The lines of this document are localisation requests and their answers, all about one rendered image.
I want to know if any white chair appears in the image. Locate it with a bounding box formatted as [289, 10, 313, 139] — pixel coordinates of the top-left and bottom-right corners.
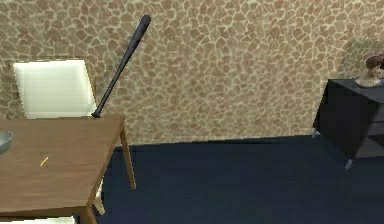
[12, 59, 107, 216]

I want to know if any brown wooden table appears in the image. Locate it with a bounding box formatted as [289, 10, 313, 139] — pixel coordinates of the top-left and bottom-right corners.
[0, 114, 137, 224]

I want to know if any grey bowl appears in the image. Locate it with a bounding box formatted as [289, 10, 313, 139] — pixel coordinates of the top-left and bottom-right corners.
[0, 130, 14, 156]

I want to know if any black baseball bat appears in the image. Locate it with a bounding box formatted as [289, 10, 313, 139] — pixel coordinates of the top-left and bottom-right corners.
[91, 14, 152, 119]

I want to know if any brown bust statue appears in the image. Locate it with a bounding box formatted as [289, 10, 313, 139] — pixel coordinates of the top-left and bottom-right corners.
[354, 53, 384, 89]

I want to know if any black cabinet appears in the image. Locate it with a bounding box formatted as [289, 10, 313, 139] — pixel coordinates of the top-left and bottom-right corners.
[311, 77, 384, 170]

